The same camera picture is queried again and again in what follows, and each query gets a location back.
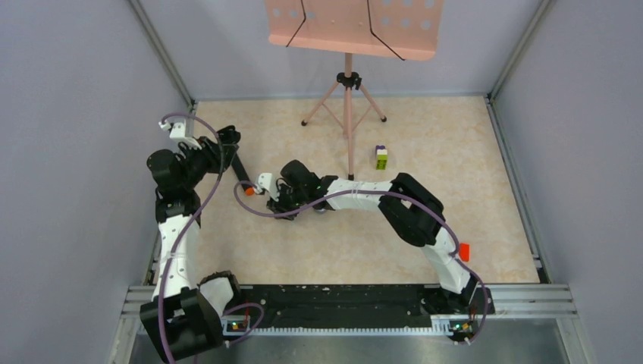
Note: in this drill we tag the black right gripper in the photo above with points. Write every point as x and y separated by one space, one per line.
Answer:
279 206

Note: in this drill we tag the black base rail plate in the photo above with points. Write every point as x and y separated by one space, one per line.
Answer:
357 306

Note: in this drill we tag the red rectangular block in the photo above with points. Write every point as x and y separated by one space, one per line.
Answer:
464 252

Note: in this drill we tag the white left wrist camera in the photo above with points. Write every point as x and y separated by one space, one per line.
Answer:
180 132

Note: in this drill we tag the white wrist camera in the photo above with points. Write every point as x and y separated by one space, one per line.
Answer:
180 132
267 183

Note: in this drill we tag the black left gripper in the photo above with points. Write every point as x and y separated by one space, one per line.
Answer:
217 155

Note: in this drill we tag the purple white green toy block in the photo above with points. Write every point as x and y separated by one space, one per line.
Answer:
381 157

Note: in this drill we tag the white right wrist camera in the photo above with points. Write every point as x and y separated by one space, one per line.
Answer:
267 183

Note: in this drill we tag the pink music stand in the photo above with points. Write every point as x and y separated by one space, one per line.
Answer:
405 30

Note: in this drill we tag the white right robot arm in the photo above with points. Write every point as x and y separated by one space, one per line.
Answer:
414 213

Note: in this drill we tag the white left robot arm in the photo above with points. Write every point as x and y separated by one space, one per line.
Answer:
184 315

